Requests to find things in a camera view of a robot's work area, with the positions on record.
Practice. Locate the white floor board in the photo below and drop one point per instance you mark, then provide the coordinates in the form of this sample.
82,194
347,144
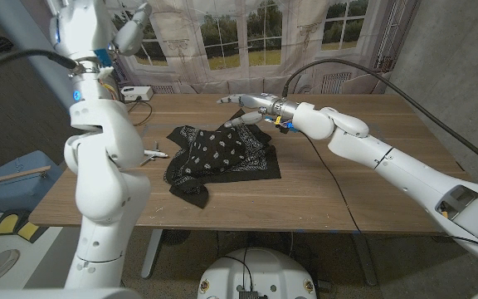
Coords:
44,257

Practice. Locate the white toy plane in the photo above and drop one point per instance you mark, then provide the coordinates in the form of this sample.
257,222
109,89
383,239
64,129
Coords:
156,154

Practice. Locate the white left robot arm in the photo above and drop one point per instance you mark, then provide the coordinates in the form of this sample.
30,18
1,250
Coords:
102,187

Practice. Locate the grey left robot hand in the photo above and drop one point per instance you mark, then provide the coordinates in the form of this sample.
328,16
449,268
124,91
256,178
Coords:
81,29

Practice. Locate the black paisley bandana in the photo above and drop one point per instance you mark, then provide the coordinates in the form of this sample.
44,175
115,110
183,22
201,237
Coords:
222,153

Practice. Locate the printed window backdrop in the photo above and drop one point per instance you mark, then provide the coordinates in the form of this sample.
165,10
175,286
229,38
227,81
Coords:
239,25

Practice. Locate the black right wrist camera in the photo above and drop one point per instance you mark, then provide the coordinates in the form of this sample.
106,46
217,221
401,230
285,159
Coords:
282,126

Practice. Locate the white power box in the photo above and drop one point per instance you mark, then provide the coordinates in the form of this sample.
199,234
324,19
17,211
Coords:
139,93

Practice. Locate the grey table leg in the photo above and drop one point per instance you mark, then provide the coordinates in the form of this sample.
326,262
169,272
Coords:
151,253
365,259

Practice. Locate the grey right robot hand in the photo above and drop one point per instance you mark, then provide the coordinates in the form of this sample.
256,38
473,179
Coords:
264,104

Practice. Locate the white round pillar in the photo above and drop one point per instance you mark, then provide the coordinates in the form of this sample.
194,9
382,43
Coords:
35,37

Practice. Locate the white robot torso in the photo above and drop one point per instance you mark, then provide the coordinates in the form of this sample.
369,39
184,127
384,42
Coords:
259,270

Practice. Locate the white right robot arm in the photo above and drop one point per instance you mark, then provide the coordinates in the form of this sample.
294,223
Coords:
409,174

